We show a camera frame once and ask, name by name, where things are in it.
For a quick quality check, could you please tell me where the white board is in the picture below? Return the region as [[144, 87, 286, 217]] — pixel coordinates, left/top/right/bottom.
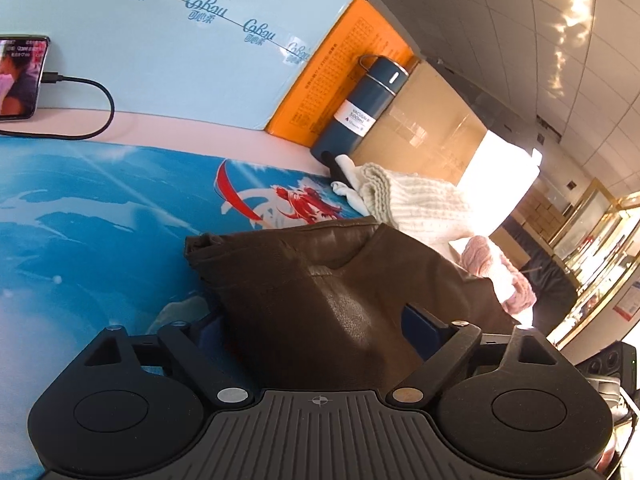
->
[[450, 130, 543, 251]]

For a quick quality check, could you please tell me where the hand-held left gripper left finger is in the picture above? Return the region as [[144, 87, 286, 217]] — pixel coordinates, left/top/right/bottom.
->
[[80, 321, 252, 408]]

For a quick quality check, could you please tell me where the brown leather garment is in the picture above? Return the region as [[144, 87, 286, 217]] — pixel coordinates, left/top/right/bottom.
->
[[184, 217, 521, 391]]

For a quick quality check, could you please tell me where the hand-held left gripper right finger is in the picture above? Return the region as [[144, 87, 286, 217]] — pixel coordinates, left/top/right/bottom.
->
[[392, 303, 562, 407]]

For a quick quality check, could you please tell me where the ceiling air vent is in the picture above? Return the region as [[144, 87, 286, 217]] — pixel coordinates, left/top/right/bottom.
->
[[536, 116, 565, 142]]

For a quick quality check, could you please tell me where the black charging cable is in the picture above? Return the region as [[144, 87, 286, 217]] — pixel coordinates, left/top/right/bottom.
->
[[0, 72, 116, 141]]

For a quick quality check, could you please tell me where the white cloth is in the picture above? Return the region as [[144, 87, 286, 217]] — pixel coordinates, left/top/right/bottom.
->
[[330, 154, 368, 211]]

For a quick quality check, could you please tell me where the gold framed display cabinet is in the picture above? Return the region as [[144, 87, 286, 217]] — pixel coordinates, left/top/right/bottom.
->
[[547, 177, 640, 351]]

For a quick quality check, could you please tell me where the brown cardboard box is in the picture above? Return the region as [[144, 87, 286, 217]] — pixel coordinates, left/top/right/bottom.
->
[[350, 60, 488, 196]]

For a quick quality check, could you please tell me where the smartphone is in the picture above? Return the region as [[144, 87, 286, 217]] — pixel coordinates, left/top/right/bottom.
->
[[0, 35, 52, 123]]

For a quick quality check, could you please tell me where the blue printed mat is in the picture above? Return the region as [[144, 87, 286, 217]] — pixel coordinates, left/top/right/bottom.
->
[[0, 135, 371, 480]]

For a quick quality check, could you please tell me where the orange cardboard box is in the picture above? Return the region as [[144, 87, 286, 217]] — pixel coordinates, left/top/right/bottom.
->
[[264, 0, 421, 150]]

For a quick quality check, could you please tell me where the white knit sweater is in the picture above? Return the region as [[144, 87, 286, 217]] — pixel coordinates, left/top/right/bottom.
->
[[357, 162, 476, 256]]

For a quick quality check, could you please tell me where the pink knit garment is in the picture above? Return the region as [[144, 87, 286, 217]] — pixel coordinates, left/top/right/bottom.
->
[[460, 234, 538, 313]]

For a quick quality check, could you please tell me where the dark blue vacuum bottle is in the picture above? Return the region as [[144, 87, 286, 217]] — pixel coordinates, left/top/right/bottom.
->
[[310, 55, 412, 163]]

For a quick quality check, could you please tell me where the light blue cardboard box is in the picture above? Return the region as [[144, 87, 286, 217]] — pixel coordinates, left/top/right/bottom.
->
[[0, 0, 357, 132]]

